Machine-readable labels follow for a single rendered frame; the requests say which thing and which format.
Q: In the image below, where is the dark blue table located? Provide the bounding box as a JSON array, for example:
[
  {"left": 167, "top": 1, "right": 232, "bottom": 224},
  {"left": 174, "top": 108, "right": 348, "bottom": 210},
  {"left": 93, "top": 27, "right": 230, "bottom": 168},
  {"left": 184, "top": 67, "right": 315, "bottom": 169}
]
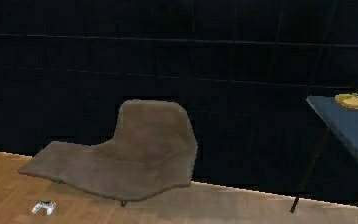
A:
[{"left": 289, "top": 94, "right": 358, "bottom": 224}]

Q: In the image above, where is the yellow dish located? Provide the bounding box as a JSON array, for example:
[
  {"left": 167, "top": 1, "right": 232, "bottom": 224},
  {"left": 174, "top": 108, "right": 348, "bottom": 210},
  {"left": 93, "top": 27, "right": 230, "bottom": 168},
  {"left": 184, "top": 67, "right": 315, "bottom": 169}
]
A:
[{"left": 334, "top": 92, "right": 358, "bottom": 110}]

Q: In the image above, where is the small white grey object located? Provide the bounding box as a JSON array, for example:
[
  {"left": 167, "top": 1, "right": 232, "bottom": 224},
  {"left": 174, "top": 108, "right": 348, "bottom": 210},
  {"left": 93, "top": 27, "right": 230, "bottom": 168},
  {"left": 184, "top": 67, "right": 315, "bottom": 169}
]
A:
[{"left": 31, "top": 199, "right": 57, "bottom": 216}]

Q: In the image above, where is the brown lounge chair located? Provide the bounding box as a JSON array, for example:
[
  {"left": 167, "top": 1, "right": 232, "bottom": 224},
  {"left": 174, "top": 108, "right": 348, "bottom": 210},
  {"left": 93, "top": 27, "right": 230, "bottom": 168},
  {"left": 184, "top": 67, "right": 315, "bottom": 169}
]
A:
[{"left": 18, "top": 99, "right": 199, "bottom": 208}]

